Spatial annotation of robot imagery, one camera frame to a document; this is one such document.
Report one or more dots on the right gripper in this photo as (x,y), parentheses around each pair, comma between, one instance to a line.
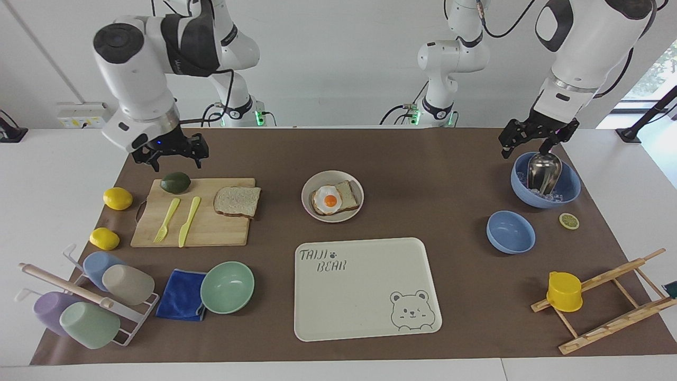
(168,144)

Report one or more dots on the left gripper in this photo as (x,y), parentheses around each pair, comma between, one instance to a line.
(546,128)

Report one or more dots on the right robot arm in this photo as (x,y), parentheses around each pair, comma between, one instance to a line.
(132,69)

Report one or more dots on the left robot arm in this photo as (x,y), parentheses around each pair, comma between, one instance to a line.
(587,47)

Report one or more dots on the round grey plate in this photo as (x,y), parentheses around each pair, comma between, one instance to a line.
(330,177)

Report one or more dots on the dark green avocado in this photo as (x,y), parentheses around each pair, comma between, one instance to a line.
(175,183)

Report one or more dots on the metal scoop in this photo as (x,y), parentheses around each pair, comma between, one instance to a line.
(545,172)

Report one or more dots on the large blue bowl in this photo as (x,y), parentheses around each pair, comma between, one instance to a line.
(571,185)

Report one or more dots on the yellow-green plastic fork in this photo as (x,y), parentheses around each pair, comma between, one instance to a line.
(168,218)

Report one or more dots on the yellow-green plastic knife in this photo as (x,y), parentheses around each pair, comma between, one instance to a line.
(188,222)

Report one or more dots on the yellow lemon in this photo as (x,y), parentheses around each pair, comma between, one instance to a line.
(117,198)
(104,238)

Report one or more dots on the bread slice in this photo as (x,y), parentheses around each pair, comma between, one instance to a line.
(237,201)

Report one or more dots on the wooden cutting board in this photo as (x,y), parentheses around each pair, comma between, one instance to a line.
(217,230)

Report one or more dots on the lemon slice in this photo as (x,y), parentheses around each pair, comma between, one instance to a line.
(569,221)

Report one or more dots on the small blue bowl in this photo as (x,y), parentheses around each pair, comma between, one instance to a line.
(510,233)

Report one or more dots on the white power strip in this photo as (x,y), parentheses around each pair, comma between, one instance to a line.
(79,114)

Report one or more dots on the black stand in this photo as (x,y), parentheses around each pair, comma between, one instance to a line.
(648,114)
(10,132)

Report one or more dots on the window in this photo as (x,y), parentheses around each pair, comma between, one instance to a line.
(656,74)

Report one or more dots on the blue cup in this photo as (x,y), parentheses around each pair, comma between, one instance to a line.
(98,264)

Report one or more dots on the beige cup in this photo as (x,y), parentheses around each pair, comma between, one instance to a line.
(129,284)

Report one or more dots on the blue cloth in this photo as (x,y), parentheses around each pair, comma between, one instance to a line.
(180,296)

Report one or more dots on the green bowl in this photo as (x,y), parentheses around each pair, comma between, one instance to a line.
(226,288)

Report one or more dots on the yellow cup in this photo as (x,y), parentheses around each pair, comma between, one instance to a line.
(565,293)

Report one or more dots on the fried egg on toast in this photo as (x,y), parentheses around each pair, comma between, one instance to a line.
(347,194)

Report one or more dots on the green cup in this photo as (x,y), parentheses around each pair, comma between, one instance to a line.
(90,325)

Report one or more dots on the wooden rack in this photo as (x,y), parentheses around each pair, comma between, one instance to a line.
(613,320)

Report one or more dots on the purple cup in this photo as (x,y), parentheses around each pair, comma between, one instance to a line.
(47,312)

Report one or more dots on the cream tray with bear print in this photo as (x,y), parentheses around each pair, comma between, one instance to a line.
(359,296)

